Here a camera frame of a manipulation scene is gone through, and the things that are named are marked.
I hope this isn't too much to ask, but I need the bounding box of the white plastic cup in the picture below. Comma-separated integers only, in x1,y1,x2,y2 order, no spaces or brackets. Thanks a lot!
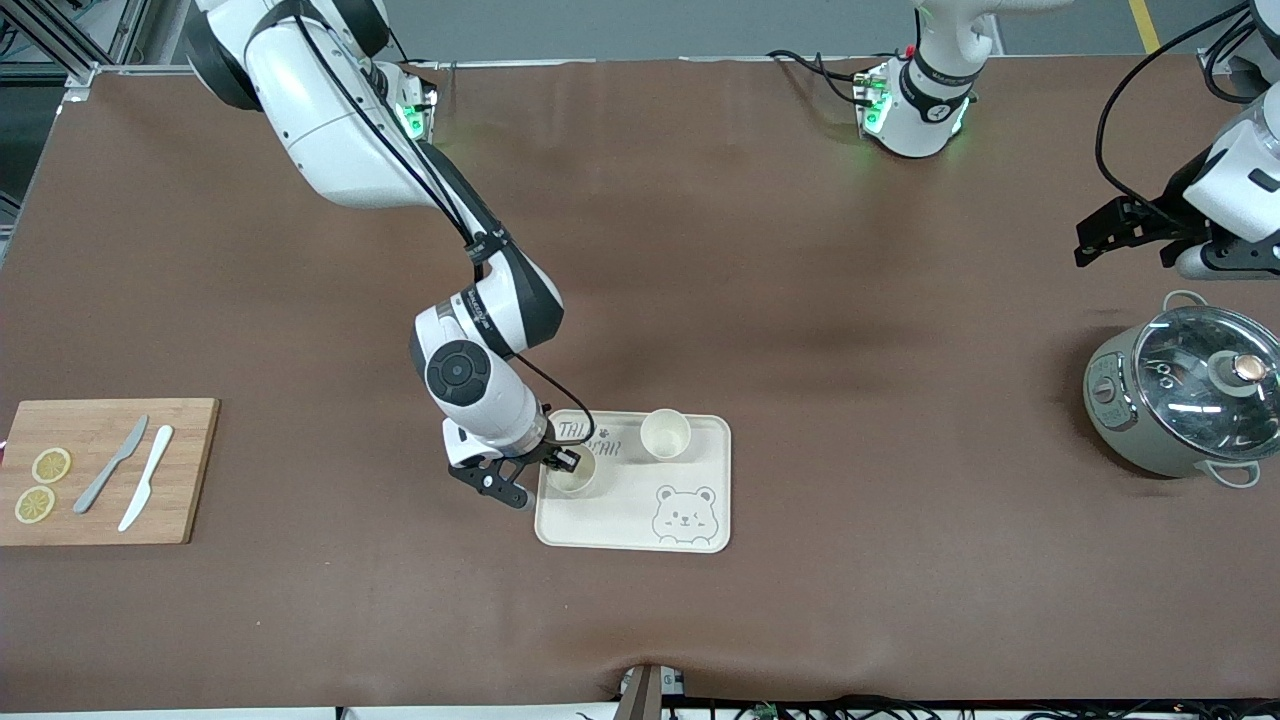
545,446,599,498
640,408,692,462

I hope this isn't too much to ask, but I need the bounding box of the white bear print tray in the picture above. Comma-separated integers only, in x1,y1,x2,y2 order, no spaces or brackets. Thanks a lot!
534,409,732,554

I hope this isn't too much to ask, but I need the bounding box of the glass pot lid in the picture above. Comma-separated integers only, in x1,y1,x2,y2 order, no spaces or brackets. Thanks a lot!
1133,305,1280,463

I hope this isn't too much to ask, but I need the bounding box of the green electric cooking pot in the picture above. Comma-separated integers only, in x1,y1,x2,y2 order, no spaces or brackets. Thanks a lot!
1083,290,1280,489

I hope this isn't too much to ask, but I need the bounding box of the bamboo cutting board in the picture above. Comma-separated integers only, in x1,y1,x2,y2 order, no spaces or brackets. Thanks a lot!
0,398,220,547

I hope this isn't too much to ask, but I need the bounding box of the white plastic knife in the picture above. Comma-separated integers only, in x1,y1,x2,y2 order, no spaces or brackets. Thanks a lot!
118,425,175,533

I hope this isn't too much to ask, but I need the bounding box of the grey plastic knife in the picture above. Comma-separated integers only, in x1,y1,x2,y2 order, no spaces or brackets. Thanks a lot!
73,415,150,515

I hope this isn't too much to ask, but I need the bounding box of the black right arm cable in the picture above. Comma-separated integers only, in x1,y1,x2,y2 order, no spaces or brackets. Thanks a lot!
255,0,595,448

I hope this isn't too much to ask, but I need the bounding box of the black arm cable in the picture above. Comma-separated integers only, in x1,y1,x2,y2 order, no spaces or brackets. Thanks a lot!
1094,0,1280,216
255,0,595,448

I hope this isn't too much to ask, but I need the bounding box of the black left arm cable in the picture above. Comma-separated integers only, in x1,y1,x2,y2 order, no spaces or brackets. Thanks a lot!
1094,0,1280,216

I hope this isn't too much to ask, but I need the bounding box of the aluminium frame profile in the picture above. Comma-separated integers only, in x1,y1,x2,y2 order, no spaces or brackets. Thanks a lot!
0,0,153,101
1198,0,1263,77

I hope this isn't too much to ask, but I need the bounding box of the metal table bracket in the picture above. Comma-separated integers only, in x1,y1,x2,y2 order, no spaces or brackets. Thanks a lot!
618,663,689,720

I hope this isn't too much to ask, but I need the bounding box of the thin black base cable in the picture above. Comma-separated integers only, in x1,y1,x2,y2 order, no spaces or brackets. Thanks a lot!
385,25,443,73

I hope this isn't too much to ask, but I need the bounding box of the black cable bundle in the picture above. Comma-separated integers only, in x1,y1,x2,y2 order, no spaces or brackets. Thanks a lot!
580,695,1280,720

